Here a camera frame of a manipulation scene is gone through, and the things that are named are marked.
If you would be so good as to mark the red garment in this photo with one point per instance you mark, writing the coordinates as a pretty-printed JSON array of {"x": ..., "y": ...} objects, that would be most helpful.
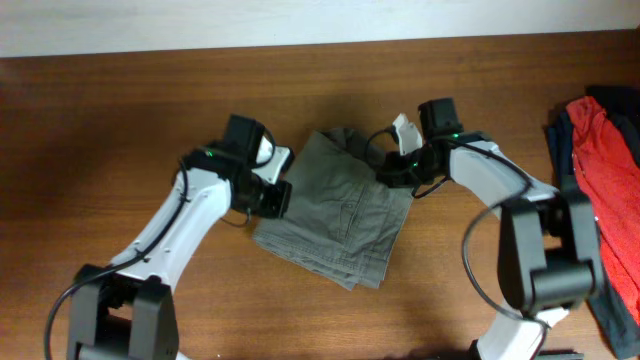
[{"x": 606, "y": 171}]

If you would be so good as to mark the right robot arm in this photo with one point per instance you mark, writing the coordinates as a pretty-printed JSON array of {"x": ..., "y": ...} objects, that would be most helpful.
[{"x": 549, "y": 258}]

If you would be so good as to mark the grey shorts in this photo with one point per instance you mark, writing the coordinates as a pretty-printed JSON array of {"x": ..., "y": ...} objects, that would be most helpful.
[{"x": 341, "y": 222}]

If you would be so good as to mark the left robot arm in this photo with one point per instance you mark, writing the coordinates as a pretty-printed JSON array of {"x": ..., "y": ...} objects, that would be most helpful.
[{"x": 125, "y": 310}]

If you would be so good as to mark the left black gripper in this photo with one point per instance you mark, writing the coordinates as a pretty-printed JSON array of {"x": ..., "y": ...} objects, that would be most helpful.
[{"x": 277, "y": 201}]

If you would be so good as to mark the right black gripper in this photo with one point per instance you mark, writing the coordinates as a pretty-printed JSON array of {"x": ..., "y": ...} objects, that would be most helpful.
[{"x": 394, "y": 162}]

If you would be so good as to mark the dark navy garment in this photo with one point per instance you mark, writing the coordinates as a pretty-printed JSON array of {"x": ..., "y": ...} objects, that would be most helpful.
[{"x": 619, "y": 330}]

